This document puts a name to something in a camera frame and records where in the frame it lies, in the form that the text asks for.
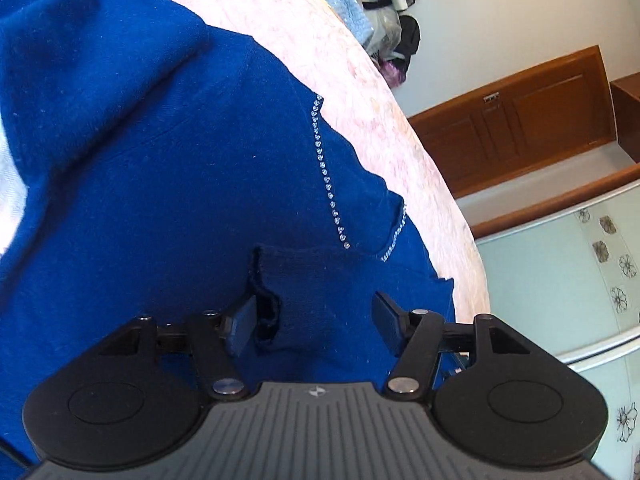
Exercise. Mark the pink blanket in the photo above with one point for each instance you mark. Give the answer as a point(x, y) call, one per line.
point(320, 45)

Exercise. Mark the white cloth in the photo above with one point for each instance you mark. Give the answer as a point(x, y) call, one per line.
point(9, 195)

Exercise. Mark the blue knit sweater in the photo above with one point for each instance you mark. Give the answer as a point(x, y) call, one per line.
point(165, 170)

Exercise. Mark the clear plastic bag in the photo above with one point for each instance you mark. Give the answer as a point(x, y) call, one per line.
point(384, 30)

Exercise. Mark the wooden overhead cabinet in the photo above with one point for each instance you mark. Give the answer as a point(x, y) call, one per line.
point(627, 115)

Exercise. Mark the purple cloth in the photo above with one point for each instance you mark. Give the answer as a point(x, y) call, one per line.
point(394, 72)

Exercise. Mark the black mesh garment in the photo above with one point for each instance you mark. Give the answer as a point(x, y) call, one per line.
point(409, 35)

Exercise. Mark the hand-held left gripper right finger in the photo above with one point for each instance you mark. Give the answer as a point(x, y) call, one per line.
point(385, 316)

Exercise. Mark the flower-print glass wardrobe door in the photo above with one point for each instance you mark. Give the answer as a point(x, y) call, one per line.
point(545, 285)

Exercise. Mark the wooden door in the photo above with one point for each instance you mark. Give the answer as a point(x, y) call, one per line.
point(525, 115)

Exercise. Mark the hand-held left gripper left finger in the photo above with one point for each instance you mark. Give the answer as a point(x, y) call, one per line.
point(243, 322)

